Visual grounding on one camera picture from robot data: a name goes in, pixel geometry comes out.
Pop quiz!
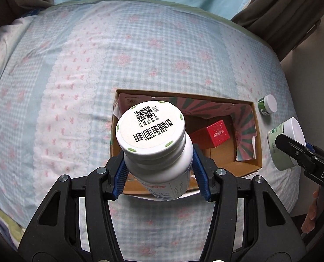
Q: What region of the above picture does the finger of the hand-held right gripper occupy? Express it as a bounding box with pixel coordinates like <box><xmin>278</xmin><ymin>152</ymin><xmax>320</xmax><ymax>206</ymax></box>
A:
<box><xmin>305</xmin><ymin>142</ymin><xmax>320</xmax><ymax>155</ymax></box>
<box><xmin>275</xmin><ymin>133</ymin><xmax>316</xmax><ymax>170</ymax></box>

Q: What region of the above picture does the cardboard box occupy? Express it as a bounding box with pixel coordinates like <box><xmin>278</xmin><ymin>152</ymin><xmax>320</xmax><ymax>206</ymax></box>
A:
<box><xmin>109</xmin><ymin>89</ymin><xmax>263</xmax><ymax>196</ymax></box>

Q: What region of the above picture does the person's right hand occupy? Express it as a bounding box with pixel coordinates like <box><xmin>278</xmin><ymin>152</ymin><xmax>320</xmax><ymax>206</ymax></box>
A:
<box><xmin>301</xmin><ymin>187</ymin><xmax>320</xmax><ymax>234</ymax></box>

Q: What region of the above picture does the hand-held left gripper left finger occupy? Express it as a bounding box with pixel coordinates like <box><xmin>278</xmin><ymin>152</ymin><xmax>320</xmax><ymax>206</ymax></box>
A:
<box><xmin>17</xmin><ymin>153</ymin><xmax>130</xmax><ymax>262</ymax></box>

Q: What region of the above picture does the large green jar white lid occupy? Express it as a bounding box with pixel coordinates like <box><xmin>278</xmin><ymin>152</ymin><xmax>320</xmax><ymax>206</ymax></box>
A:
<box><xmin>267</xmin><ymin>117</ymin><xmax>307</xmax><ymax>171</ymax></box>

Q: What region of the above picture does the red carton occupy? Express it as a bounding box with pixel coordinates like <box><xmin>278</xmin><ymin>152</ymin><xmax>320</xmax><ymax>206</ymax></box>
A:
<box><xmin>191</xmin><ymin>120</ymin><xmax>231</xmax><ymax>150</ymax></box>

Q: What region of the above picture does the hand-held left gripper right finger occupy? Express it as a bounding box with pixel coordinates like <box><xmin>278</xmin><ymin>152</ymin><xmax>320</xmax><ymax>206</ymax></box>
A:
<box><xmin>193</xmin><ymin>144</ymin><xmax>308</xmax><ymax>262</ymax></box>

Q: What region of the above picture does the white pill bottle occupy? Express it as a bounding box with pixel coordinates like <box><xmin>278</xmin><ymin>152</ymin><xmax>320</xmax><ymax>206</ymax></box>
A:
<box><xmin>115</xmin><ymin>101</ymin><xmax>194</xmax><ymax>201</ymax></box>

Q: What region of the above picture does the small green jar white lid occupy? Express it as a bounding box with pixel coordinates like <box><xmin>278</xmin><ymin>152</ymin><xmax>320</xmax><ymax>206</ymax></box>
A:
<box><xmin>257</xmin><ymin>95</ymin><xmax>277</xmax><ymax>116</ymax></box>

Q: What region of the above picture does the checked floral bed sheet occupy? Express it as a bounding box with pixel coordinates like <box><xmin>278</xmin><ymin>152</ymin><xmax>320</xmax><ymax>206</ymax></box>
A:
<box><xmin>0</xmin><ymin>0</ymin><xmax>302</xmax><ymax>262</ymax></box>

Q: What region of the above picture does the green patterned cloth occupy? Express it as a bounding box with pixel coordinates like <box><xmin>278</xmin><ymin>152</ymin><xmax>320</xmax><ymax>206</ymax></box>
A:
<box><xmin>0</xmin><ymin>199</ymin><xmax>26</xmax><ymax>249</ymax></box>

